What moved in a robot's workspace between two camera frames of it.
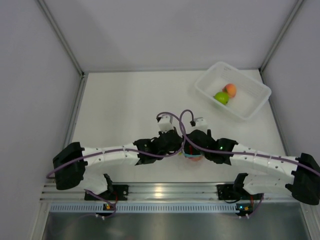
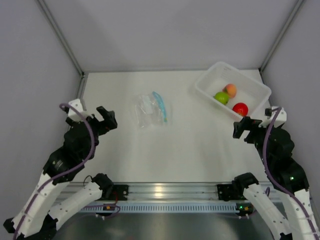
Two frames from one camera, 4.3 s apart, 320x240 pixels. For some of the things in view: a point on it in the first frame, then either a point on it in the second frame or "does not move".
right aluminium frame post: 292,15 does not move
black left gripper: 178,146 to 109,120
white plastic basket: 233,90 does not move
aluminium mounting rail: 157,191 does not move
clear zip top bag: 195,157 to 151,111
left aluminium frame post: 62,38 does not move
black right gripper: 187,148 to 246,123
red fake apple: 194,158 to 241,108
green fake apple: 221,97 does not move
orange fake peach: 230,89 does not move
